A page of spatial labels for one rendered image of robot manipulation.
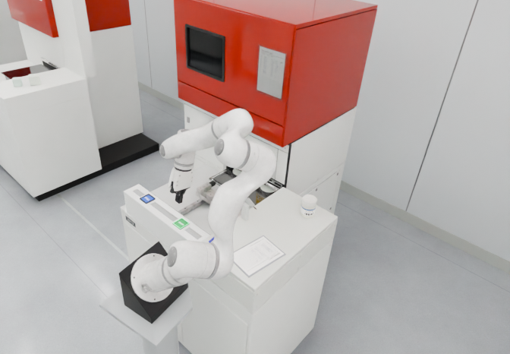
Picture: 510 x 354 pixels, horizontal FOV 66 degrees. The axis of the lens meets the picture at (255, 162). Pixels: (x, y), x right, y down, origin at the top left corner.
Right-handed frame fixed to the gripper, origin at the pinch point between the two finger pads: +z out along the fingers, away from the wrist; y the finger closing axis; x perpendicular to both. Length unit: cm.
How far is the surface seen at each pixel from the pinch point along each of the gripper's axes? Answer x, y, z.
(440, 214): 71, -221, 45
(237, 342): 43, -7, 57
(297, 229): 41, -39, 7
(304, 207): 38, -46, 0
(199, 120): -52, -57, -11
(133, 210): -32.1, -0.7, 24.2
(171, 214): -8.7, -5.1, 15.1
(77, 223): -145, -31, 107
